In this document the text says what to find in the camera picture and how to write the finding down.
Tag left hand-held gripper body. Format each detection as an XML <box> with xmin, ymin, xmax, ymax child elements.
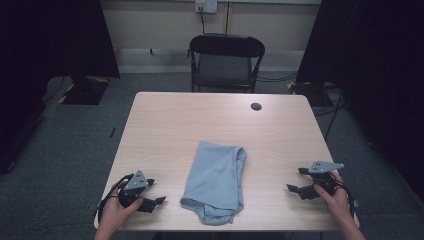
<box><xmin>118</xmin><ymin>169</ymin><xmax>150</xmax><ymax>209</ymax></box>

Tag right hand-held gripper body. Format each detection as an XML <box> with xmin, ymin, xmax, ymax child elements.
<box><xmin>308</xmin><ymin>160</ymin><xmax>345</xmax><ymax>197</ymax></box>

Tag light blue printed t-shirt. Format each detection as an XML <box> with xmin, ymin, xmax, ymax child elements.
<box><xmin>179</xmin><ymin>140</ymin><xmax>248</xmax><ymax>226</ymax></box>

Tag person's right hand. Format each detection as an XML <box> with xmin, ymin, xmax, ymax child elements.
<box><xmin>313</xmin><ymin>169</ymin><xmax>353</xmax><ymax>221</ymax></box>

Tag person's left hand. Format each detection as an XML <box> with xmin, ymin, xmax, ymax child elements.
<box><xmin>99</xmin><ymin>185</ymin><xmax>144</xmax><ymax>231</ymax></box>

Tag black stand base yellow stripes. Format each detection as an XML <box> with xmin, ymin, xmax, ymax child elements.
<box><xmin>58</xmin><ymin>75</ymin><xmax>111</xmax><ymax>106</ymax></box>
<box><xmin>286</xmin><ymin>80</ymin><xmax>334</xmax><ymax>108</ymax></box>

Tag black curtain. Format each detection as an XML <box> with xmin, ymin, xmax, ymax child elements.
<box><xmin>0</xmin><ymin>0</ymin><xmax>121</xmax><ymax>174</ymax></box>
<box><xmin>295</xmin><ymin>0</ymin><xmax>424</xmax><ymax>201</ymax></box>

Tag black folding chair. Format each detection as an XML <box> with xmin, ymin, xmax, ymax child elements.
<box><xmin>188</xmin><ymin>32</ymin><xmax>267</xmax><ymax>94</ymax></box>

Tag left hand-held gripper black cable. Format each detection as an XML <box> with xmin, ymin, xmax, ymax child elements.
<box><xmin>98</xmin><ymin>173</ymin><xmax>135</xmax><ymax>223</ymax></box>

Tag hand-held gripper black cable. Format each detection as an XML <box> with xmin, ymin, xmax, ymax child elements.
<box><xmin>98</xmin><ymin>173</ymin><xmax>135</xmax><ymax>223</ymax></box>
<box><xmin>336</xmin><ymin>181</ymin><xmax>356</xmax><ymax>218</ymax></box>

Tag right hand-held gripper black cable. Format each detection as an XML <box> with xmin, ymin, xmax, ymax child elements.
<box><xmin>336</xmin><ymin>181</ymin><xmax>356</xmax><ymax>218</ymax></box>

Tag black floor cable bundle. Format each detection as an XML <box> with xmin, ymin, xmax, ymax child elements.
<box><xmin>313</xmin><ymin>84</ymin><xmax>348</xmax><ymax>141</ymax></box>

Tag white wall socket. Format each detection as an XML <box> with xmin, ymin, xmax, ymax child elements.
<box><xmin>194</xmin><ymin>0</ymin><xmax>218</xmax><ymax>14</ymax></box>

